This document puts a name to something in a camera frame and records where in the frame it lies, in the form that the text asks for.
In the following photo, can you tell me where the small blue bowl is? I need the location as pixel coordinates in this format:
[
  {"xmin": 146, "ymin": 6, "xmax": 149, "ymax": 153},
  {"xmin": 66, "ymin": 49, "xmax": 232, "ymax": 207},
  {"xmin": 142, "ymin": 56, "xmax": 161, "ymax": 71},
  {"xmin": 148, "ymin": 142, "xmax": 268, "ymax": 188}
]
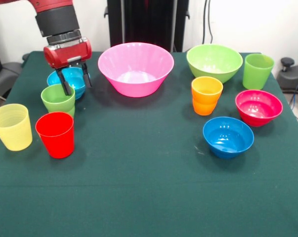
[{"xmin": 202, "ymin": 116, "xmax": 255, "ymax": 159}]

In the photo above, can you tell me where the yellow cup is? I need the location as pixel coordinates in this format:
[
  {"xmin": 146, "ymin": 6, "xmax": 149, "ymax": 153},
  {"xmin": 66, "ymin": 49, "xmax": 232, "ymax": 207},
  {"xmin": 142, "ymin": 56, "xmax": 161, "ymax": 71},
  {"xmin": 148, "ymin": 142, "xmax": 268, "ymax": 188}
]
[{"xmin": 0, "ymin": 103, "xmax": 33, "ymax": 152}]

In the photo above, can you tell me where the large pink bowl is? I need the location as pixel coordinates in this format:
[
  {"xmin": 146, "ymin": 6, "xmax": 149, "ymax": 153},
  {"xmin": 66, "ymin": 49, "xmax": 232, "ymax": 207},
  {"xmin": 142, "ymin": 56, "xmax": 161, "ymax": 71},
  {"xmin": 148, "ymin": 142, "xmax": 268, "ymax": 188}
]
[{"xmin": 97, "ymin": 41, "xmax": 175, "ymax": 98}]

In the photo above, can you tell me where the large green bowl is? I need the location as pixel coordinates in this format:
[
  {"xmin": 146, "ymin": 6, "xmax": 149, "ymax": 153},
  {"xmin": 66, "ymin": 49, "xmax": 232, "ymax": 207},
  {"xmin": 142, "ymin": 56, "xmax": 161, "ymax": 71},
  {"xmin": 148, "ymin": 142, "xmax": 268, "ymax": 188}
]
[{"xmin": 186, "ymin": 43, "xmax": 244, "ymax": 84}]

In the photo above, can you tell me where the black hanging cable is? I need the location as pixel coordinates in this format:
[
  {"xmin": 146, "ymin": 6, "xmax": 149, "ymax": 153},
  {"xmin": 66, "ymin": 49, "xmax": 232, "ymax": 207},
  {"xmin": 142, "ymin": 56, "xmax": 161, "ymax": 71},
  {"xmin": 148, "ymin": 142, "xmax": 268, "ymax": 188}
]
[{"xmin": 202, "ymin": 0, "xmax": 215, "ymax": 45}]

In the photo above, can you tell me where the grey chair base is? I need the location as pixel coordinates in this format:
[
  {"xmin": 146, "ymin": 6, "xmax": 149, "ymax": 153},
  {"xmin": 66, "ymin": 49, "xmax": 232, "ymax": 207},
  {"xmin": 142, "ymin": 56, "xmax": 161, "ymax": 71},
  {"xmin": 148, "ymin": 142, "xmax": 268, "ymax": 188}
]
[
  {"xmin": 0, "ymin": 61, "xmax": 25, "ymax": 104},
  {"xmin": 277, "ymin": 57, "xmax": 298, "ymax": 111}
]

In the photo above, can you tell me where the tall green cup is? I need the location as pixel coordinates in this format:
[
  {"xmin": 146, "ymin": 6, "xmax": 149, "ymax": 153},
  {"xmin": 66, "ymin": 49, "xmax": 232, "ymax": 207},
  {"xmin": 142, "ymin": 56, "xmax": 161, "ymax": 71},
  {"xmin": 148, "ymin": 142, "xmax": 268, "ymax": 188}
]
[{"xmin": 242, "ymin": 53, "xmax": 275, "ymax": 90}]

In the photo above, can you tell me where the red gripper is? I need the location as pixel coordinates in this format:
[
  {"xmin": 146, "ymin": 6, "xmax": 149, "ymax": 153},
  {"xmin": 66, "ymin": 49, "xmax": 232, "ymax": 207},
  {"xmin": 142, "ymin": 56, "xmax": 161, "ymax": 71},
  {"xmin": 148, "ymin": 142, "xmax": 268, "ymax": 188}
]
[{"xmin": 43, "ymin": 37, "xmax": 93, "ymax": 97}]

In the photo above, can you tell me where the dark green tablecloth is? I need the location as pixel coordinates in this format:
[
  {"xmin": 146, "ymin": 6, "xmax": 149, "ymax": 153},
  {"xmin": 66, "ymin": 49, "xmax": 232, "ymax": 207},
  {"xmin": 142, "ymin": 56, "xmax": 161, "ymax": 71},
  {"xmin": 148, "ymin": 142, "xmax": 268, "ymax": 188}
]
[{"xmin": 0, "ymin": 50, "xmax": 298, "ymax": 237}]

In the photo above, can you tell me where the rounded green cup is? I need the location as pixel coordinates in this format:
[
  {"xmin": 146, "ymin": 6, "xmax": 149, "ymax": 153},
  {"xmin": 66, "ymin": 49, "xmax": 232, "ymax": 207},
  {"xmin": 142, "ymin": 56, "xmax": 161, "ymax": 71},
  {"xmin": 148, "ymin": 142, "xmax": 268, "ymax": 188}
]
[{"xmin": 41, "ymin": 83, "xmax": 76, "ymax": 118}]

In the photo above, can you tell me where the small magenta bowl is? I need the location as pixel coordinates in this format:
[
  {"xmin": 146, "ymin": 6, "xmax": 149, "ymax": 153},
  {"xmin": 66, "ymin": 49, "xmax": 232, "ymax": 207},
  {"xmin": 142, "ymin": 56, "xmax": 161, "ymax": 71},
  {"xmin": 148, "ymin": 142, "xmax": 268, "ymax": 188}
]
[{"xmin": 235, "ymin": 89, "xmax": 284, "ymax": 127}]

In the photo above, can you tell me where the red cup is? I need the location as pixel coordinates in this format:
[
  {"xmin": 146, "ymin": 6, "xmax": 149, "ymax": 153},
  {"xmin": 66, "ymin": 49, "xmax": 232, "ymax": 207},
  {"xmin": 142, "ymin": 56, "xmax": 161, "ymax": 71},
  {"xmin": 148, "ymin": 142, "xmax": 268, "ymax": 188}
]
[{"xmin": 35, "ymin": 111, "xmax": 75, "ymax": 159}]

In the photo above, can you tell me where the orange cup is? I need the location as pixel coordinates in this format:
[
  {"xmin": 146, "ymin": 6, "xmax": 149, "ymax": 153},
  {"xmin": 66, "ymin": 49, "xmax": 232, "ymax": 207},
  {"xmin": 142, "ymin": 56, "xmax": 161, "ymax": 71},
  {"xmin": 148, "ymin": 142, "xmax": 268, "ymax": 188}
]
[{"xmin": 191, "ymin": 76, "xmax": 224, "ymax": 116}]

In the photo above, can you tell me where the small cyan bowl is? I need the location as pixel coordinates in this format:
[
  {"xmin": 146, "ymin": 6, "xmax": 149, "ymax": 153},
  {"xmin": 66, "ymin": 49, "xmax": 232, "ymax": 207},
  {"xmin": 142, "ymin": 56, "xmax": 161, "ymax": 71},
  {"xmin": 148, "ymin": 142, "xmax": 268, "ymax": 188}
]
[{"xmin": 46, "ymin": 67, "xmax": 91, "ymax": 100}]

